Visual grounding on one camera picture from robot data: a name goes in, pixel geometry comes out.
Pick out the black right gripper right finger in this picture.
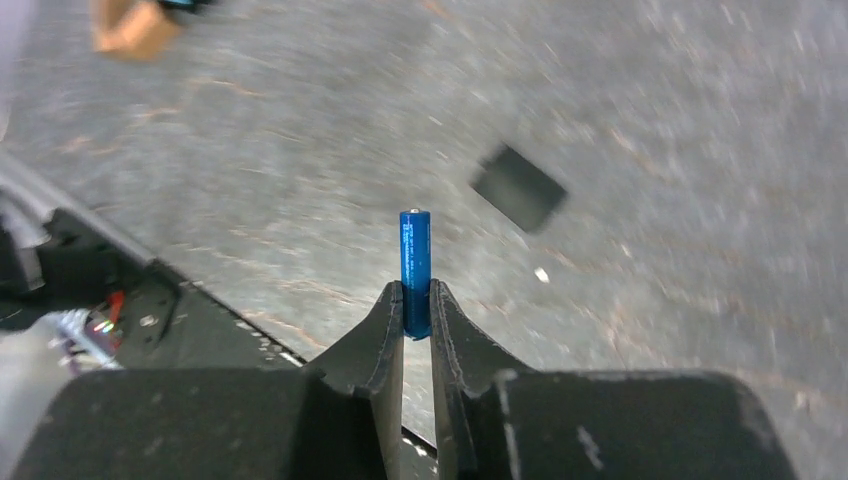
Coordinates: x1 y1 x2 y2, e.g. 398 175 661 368
430 280 795 480

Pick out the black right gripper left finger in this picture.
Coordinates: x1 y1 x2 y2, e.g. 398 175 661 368
13 282 403 479

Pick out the black battery cover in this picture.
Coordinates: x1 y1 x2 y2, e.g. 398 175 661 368
470 144 568 233

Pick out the small blue piece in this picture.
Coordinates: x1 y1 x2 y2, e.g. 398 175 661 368
399 209 432 340

